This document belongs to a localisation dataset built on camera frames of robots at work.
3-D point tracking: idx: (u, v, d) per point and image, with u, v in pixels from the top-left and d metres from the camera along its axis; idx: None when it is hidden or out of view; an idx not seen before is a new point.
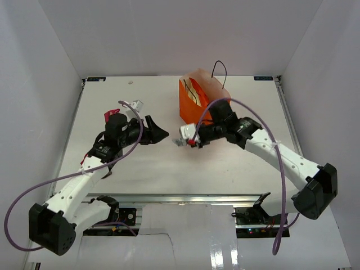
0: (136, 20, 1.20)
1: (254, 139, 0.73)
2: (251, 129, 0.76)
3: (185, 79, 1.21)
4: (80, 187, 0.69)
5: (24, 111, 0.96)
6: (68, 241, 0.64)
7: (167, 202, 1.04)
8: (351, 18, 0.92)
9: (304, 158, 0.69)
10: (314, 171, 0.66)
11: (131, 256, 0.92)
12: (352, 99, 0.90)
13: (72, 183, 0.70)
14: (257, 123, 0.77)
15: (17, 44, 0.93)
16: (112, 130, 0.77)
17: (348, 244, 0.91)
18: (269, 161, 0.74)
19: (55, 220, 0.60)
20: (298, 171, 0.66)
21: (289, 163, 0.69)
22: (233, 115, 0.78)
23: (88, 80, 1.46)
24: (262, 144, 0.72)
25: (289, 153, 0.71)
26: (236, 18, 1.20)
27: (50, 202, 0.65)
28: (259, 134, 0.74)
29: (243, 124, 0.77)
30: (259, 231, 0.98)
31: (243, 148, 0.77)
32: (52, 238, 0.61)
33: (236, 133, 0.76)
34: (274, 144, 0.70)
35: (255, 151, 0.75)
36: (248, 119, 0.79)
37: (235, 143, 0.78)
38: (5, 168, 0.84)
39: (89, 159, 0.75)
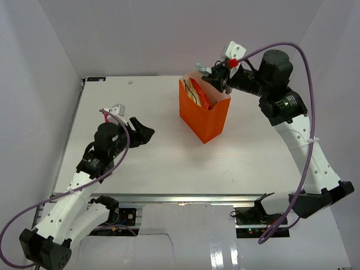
0: (137, 20, 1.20)
1: (292, 124, 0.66)
2: (293, 110, 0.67)
3: (185, 79, 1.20)
4: (70, 207, 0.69)
5: (24, 111, 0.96)
6: (64, 259, 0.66)
7: (167, 202, 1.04)
8: (351, 18, 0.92)
9: (329, 167, 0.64)
10: (332, 184, 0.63)
11: (131, 256, 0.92)
12: (352, 99, 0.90)
13: (61, 203, 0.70)
14: (304, 106, 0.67)
15: (18, 44, 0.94)
16: (102, 142, 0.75)
17: (348, 244, 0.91)
18: (291, 151, 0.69)
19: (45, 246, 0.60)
20: (318, 180, 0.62)
21: (314, 167, 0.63)
22: (284, 83, 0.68)
23: (88, 80, 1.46)
24: (298, 135, 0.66)
25: (319, 157, 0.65)
26: (237, 18, 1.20)
27: (40, 228, 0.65)
28: (300, 120, 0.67)
29: (288, 101, 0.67)
30: (259, 231, 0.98)
31: (273, 125, 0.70)
32: (45, 262, 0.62)
33: (273, 107, 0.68)
34: (310, 142, 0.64)
35: (284, 135, 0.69)
36: (296, 95, 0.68)
37: (268, 116, 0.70)
38: (5, 168, 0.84)
39: (78, 175, 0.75)
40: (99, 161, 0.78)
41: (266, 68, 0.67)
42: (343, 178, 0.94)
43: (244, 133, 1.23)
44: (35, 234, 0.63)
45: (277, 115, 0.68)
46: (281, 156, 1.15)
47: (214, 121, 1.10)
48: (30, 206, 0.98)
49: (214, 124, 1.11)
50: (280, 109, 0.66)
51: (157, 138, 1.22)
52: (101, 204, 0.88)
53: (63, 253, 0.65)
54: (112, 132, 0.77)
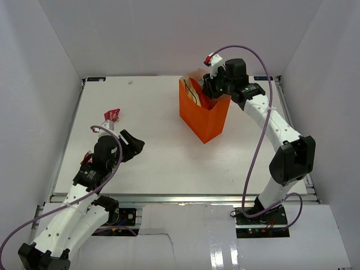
0: (136, 20, 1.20)
1: (253, 100, 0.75)
2: (255, 93, 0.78)
3: (185, 79, 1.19)
4: (67, 221, 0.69)
5: (24, 111, 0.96)
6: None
7: (167, 202, 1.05)
8: (352, 18, 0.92)
9: (289, 127, 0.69)
10: (293, 138, 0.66)
11: (131, 256, 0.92)
12: (352, 99, 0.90)
13: (58, 217, 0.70)
14: (262, 89, 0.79)
15: (17, 44, 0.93)
16: (101, 152, 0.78)
17: (347, 244, 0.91)
18: (259, 125, 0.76)
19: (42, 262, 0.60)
20: (279, 135, 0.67)
21: (274, 126, 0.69)
22: (244, 76, 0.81)
23: (88, 80, 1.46)
24: (258, 107, 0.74)
25: (278, 120, 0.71)
26: (237, 17, 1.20)
27: (38, 242, 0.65)
28: (260, 98, 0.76)
29: (248, 87, 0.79)
30: (259, 231, 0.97)
31: (243, 109, 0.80)
32: None
33: (239, 94, 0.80)
34: (268, 109, 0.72)
35: (251, 112, 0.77)
36: (256, 84, 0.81)
37: (238, 103, 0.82)
38: (5, 169, 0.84)
39: (75, 188, 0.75)
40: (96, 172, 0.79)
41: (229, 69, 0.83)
42: (343, 178, 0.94)
43: (244, 132, 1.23)
44: (33, 249, 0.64)
45: (242, 100, 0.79)
46: None
47: (214, 120, 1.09)
48: (30, 206, 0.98)
49: (214, 124, 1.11)
50: (243, 94, 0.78)
51: (157, 138, 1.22)
52: (100, 206, 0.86)
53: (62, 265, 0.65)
54: (111, 144, 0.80)
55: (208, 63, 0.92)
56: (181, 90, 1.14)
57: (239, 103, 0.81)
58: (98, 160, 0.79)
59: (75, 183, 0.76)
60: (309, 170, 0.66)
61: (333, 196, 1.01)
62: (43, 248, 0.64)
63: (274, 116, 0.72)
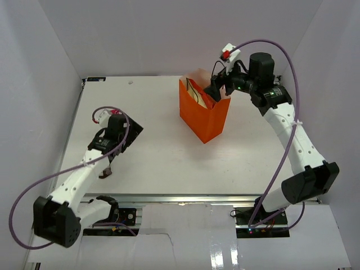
0: (137, 20, 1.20)
1: (277, 109, 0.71)
2: (280, 100, 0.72)
3: (186, 79, 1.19)
4: (84, 178, 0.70)
5: (24, 111, 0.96)
6: (75, 232, 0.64)
7: (167, 202, 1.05)
8: (352, 18, 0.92)
9: (314, 148, 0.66)
10: (315, 163, 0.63)
11: (131, 256, 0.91)
12: (352, 99, 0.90)
13: (75, 174, 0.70)
14: (289, 97, 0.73)
15: (17, 44, 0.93)
16: (115, 124, 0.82)
17: (348, 245, 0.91)
18: (280, 137, 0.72)
19: (59, 212, 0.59)
20: (301, 158, 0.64)
21: (297, 147, 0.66)
22: (269, 77, 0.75)
23: (88, 80, 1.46)
24: (282, 119, 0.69)
25: (302, 138, 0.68)
26: (237, 18, 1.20)
27: (55, 195, 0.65)
28: (284, 106, 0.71)
29: (274, 91, 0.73)
30: (259, 231, 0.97)
31: (263, 115, 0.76)
32: (57, 231, 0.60)
33: (262, 98, 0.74)
34: (293, 124, 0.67)
35: (272, 122, 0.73)
36: (282, 89, 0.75)
37: (257, 107, 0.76)
38: (5, 168, 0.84)
39: (90, 152, 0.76)
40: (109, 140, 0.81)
41: (253, 66, 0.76)
42: (343, 178, 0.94)
43: (244, 133, 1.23)
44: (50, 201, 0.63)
45: (264, 104, 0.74)
46: (281, 157, 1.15)
47: (214, 120, 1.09)
48: (30, 206, 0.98)
49: (214, 124, 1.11)
50: (267, 100, 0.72)
51: (157, 138, 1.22)
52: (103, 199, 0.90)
53: (76, 224, 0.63)
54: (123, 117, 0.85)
55: (225, 58, 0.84)
56: (181, 90, 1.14)
57: (260, 107, 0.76)
58: (110, 131, 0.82)
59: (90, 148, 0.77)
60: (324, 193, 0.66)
61: (333, 196, 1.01)
62: (61, 200, 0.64)
63: (298, 132, 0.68)
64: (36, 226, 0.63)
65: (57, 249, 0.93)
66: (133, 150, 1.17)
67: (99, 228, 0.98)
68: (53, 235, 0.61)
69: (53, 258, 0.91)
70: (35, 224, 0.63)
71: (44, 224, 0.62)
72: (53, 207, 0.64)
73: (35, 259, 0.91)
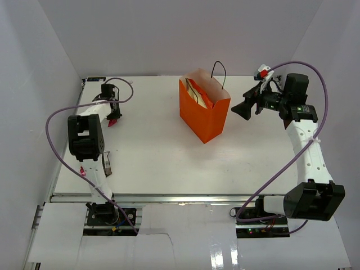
0: (137, 20, 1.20)
1: (298, 124, 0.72)
2: (305, 117, 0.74)
3: (187, 79, 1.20)
4: (99, 108, 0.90)
5: (24, 111, 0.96)
6: (101, 143, 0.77)
7: (167, 202, 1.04)
8: (351, 19, 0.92)
9: (324, 167, 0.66)
10: (321, 180, 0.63)
11: (131, 256, 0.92)
12: (352, 99, 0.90)
13: (90, 108, 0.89)
14: (315, 115, 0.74)
15: (18, 45, 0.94)
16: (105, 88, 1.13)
17: (349, 245, 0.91)
18: (295, 149, 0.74)
19: (91, 119, 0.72)
20: (307, 171, 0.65)
21: (306, 160, 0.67)
22: (301, 94, 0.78)
23: (88, 80, 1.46)
24: (301, 133, 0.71)
25: (316, 154, 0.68)
26: (237, 18, 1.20)
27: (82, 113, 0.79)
28: (307, 122, 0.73)
29: (301, 108, 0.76)
30: (259, 231, 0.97)
31: (286, 127, 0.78)
32: (92, 134, 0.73)
33: (288, 112, 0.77)
34: (310, 138, 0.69)
35: (291, 134, 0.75)
36: (313, 109, 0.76)
37: (283, 118, 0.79)
38: (5, 169, 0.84)
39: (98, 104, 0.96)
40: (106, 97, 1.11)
41: (288, 82, 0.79)
42: (343, 178, 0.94)
43: (244, 133, 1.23)
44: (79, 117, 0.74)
45: (288, 118, 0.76)
46: (281, 156, 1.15)
47: (214, 120, 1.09)
48: (30, 206, 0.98)
49: (214, 124, 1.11)
50: (291, 113, 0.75)
51: (157, 138, 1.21)
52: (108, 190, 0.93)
53: (101, 134, 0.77)
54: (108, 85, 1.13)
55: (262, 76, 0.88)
56: (181, 90, 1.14)
57: (284, 119, 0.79)
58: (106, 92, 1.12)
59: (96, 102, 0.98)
60: (326, 217, 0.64)
61: None
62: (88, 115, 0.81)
63: (312, 148, 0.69)
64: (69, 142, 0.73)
65: (57, 249, 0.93)
66: (133, 149, 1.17)
67: (99, 228, 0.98)
68: (88, 144, 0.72)
69: (53, 257, 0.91)
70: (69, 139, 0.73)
71: (77, 138, 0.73)
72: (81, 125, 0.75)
73: (34, 259, 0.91)
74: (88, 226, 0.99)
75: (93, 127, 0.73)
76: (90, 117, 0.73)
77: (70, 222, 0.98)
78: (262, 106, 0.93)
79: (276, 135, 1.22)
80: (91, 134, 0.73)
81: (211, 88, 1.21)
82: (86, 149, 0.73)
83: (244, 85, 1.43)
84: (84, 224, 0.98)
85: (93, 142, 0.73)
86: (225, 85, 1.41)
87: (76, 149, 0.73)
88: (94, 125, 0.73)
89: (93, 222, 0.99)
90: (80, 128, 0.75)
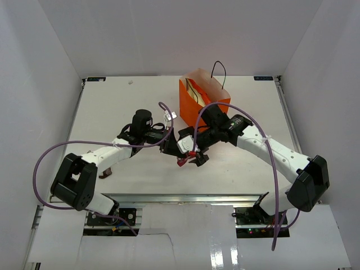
0: (137, 20, 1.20)
1: (244, 135, 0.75)
2: (242, 126, 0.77)
3: (186, 79, 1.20)
4: (111, 153, 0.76)
5: (24, 111, 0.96)
6: (86, 199, 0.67)
7: (167, 202, 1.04)
8: (351, 20, 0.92)
9: (294, 152, 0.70)
10: (304, 163, 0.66)
11: (131, 256, 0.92)
12: (352, 99, 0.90)
13: (102, 148, 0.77)
14: (247, 120, 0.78)
15: (17, 45, 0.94)
16: (137, 123, 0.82)
17: (349, 245, 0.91)
18: (260, 156, 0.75)
19: (86, 168, 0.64)
20: (290, 165, 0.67)
21: (280, 157, 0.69)
22: (221, 115, 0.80)
23: (88, 80, 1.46)
24: (253, 140, 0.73)
25: (280, 148, 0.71)
26: (236, 18, 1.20)
27: (85, 155, 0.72)
28: (248, 130, 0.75)
29: (234, 122, 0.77)
30: (259, 231, 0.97)
31: (235, 144, 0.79)
32: (76, 187, 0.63)
33: (228, 132, 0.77)
34: (264, 139, 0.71)
35: (246, 147, 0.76)
36: (239, 116, 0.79)
37: (228, 140, 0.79)
38: (5, 169, 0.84)
39: (118, 140, 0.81)
40: (134, 136, 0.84)
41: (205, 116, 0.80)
42: (343, 179, 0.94)
43: None
44: (80, 158, 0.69)
45: (233, 136, 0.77)
46: None
47: None
48: (30, 206, 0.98)
49: None
50: (233, 132, 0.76)
51: None
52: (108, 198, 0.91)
53: (89, 191, 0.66)
54: (146, 117, 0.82)
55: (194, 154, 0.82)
56: (181, 90, 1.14)
57: (230, 140, 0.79)
58: (134, 130, 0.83)
59: (118, 139, 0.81)
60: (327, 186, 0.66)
61: (333, 196, 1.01)
62: (89, 162, 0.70)
63: (273, 145, 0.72)
64: (54, 181, 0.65)
65: (57, 249, 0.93)
66: None
67: (99, 228, 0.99)
68: (68, 194, 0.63)
69: (53, 257, 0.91)
70: (55, 178, 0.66)
71: (64, 180, 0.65)
72: (79, 167, 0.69)
73: (35, 259, 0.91)
74: (88, 226, 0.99)
75: (82, 180, 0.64)
76: (88, 165, 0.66)
77: (69, 222, 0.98)
78: (205, 147, 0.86)
79: (276, 135, 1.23)
80: (77, 187, 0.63)
81: (212, 88, 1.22)
82: (64, 198, 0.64)
83: (244, 85, 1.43)
84: (84, 224, 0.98)
85: (75, 196, 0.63)
86: (225, 85, 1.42)
87: (57, 193, 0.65)
88: (85, 179, 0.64)
89: (93, 222, 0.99)
90: (74, 171, 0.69)
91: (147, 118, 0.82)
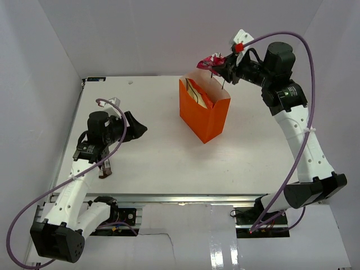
0: (137, 19, 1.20)
1: (289, 113, 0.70)
2: (293, 101, 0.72)
3: (186, 79, 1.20)
4: (75, 196, 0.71)
5: (24, 111, 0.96)
6: (80, 246, 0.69)
7: (167, 202, 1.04)
8: (351, 19, 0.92)
9: (324, 158, 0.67)
10: (324, 175, 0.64)
11: (131, 256, 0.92)
12: (352, 99, 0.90)
13: (64, 194, 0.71)
14: (304, 99, 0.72)
15: (17, 44, 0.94)
16: (95, 127, 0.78)
17: (349, 244, 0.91)
18: (289, 140, 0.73)
19: (60, 233, 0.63)
20: (311, 168, 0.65)
21: (307, 156, 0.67)
22: (286, 74, 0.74)
23: (88, 80, 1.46)
24: (295, 124, 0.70)
25: (314, 147, 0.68)
26: (236, 17, 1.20)
27: (50, 216, 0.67)
28: (298, 110, 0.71)
29: (289, 91, 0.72)
30: (259, 230, 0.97)
31: (274, 114, 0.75)
32: (62, 250, 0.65)
33: (274, 97, 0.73)
34: (306, 130, 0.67)
35: (283, 124, 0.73)
36: (298, 89, 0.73)
37: (268, 102, 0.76)
38: (5, 169, 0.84)
39: (77, 163, 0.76)
40: (94, 145, 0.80)
41: (271, 58, 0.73)
42: None
43: (245, 133, 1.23)
44: (47, 225, 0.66)
45: (276, 104, 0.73)
46: (281, 157, 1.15)
47: (214, 119, 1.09)
48: (30, 206, 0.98)
49: (214, 124, 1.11)
50: (279, 99, 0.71)
51: (157, 138, 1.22)
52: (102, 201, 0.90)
53: (78, 240, 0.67)
54: (103, 117, 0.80)
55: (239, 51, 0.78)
56: (181, 90, 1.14)
57: (270, 104, 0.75)
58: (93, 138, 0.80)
59: (76, 158, 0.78)
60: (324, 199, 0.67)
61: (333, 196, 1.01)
62: (58, 222, 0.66)
63: (310, 141, 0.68)
64: (39, 251, 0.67)
65: None
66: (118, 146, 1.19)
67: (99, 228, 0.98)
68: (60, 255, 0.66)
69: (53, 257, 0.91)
70: (38, 248, 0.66)
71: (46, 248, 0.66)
72: None
73: (35, 259, 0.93)
74: None
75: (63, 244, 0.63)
76: (60, 229, 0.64)
77: None
78: (241, 76, 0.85)
79: (276, 135, 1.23)
80: (63, 250, 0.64)
81: (211, 88, 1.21)
82: (58, 257, 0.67)
83: (244, 85, 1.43)
84: None
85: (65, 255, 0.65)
86: (225, 85, 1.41)
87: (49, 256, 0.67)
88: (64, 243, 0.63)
89: None
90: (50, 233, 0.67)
91: (103, 118, 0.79)
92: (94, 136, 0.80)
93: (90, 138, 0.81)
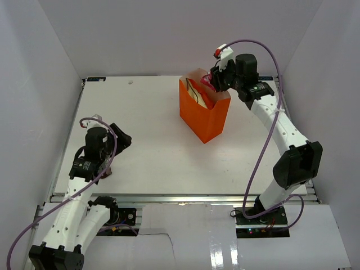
0: (136, 19, 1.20)
1: (260, 101, 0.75)
2: (264, 93, 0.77)
3: (186, 79, 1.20)
4: (72, 216, 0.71)
5: (24, 111, 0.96)
6: (79, 264, 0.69)
7: (167, 202, 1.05)
8: (351, 19, 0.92)
9: (297, 130, 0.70)
10: (300, 143, 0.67)
11: (131, 256, 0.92)
12: (352, 99, 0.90)
13: (61, 216, 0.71)
14: (271, 89, 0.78)
15: (17, 44, 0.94)
16: (93, 142, 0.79)
17: (348, 244, 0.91)
18: (266, 126, 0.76)
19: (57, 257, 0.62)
20: (286, 139, 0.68)
21: (281, 130, 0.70)
22: (254, 74, 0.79)
23: (88, 80, 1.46)
24: (266, 108, 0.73)
25: (286, 122, 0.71)
26: (236, 17, 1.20)
27: (48, 240, 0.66)
28: (268, 98, 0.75)
29: (257, 86, 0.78)
30: (259, 231, 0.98)
31: (250, 108, 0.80)
32: None
33: (247, 93, 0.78)
34: (275, 111, 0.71)
35: (257, 112, 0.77)
36: (265, 84, 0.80)
37: (243, 100, 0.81)
38: (5, 169, 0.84)
39: (73, 181, 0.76)
40: (91, 161, 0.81)
41: (238, 64, 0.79)
42: (343, 178, 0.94)
43: (244, 133, 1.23)
44: (45, 248, 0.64)
45: (250, 99, 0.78)
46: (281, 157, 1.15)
47: (213, 120, 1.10)
48: (30, 206, 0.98)
49: (214, 124, 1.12)
50: (252, 94, 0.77)
51: (157, 138, 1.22)
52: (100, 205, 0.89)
53: (77, 259, 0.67)
54: (102, 133, 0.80)
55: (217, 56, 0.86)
56: (181, 90, 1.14)
57: (246, 102, 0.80)
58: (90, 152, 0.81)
59: (72, 176, 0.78)
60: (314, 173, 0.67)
61: (333, 196, 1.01)
62: (55, 245, 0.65)
63: (281, 118, 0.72)
64: None
65: None
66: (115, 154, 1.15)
67: None
68: None
69: None
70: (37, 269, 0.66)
71: None
72: None
73: None
74: None
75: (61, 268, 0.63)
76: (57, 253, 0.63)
77: None
78: (223, 81, 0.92)
79: None
80: None
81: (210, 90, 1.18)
82: None
83: None
84: None
85: None
86: None
87: None
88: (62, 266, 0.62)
89: None
90: None
91: (102, 134, 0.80)
92: (91, 151, 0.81)
93: (86, 152, 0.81)
